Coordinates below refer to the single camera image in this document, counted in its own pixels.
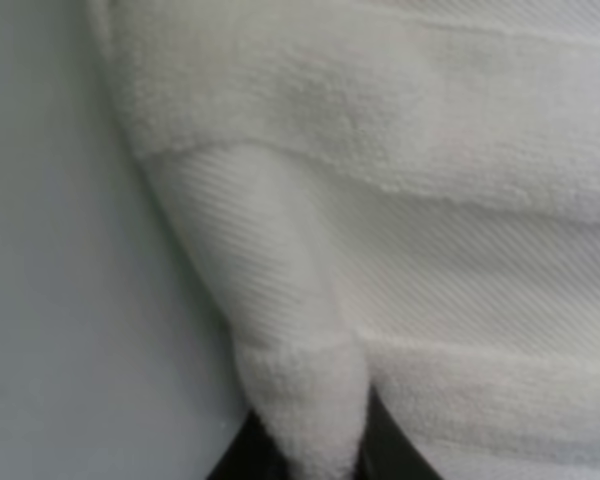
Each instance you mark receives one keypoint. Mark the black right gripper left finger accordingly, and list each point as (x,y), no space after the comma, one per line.
(252,455)

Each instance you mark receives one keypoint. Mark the white terry towel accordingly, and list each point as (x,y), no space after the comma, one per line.
(400,197)

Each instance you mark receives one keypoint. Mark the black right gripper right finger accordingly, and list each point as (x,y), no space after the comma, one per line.
(385,452)

